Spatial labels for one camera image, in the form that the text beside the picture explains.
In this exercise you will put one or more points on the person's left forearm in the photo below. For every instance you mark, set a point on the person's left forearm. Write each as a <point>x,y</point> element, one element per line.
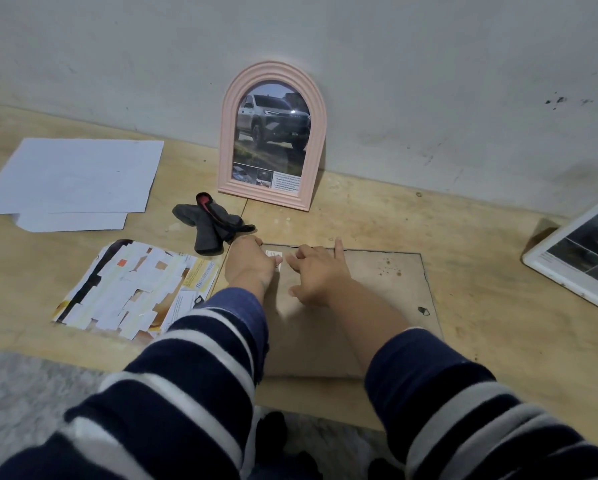
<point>169,394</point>

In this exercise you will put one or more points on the black cleaning cloth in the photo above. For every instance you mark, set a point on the black cleaning cloth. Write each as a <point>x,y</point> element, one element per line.
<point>209,229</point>

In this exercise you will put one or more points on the person's black shoe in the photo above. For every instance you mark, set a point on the person's black shoe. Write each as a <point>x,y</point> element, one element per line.
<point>271,434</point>
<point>304,467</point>

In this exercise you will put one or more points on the person's right forearm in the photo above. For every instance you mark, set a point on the person's right forearm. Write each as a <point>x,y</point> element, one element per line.
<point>454,409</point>

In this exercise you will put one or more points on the white paper sheets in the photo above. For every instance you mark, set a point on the white paper sheets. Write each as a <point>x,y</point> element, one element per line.
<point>74,174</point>

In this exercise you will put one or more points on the brown rectangular backing board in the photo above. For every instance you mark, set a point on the brown rectangular backing board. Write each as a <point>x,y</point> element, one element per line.
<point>394,289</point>

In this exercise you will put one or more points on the white rectangular photo frame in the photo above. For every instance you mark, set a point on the white rectangular photo frame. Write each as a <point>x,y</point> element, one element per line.
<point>539,267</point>

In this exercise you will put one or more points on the cut-up car brochure page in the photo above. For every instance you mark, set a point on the cut-up car brochure page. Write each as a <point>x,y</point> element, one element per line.
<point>119,289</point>

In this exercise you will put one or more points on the grey rectangular photo frame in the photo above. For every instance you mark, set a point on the grey rectangular photo frame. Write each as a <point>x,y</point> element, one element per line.
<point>431,294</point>

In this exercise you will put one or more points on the cut brochure pages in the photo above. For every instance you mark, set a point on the cut brochure pages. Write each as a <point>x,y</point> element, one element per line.
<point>194,284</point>

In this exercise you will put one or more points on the pink arched photo frame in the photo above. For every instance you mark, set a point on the pink arched photo frame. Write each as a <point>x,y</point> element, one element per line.
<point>224,144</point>

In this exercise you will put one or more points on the double-sided arched brochure picture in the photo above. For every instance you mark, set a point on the double-sided arched brochure picture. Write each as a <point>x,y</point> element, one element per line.
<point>271,139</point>

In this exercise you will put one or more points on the black stool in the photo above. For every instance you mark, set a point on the black stool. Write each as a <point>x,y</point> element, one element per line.
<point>384,469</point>

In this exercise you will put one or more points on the person's right hand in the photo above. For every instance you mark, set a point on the person's right hand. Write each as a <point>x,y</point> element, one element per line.
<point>319,277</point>

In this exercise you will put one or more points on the person's left hand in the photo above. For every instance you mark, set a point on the person's left hand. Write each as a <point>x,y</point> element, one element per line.
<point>249,267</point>

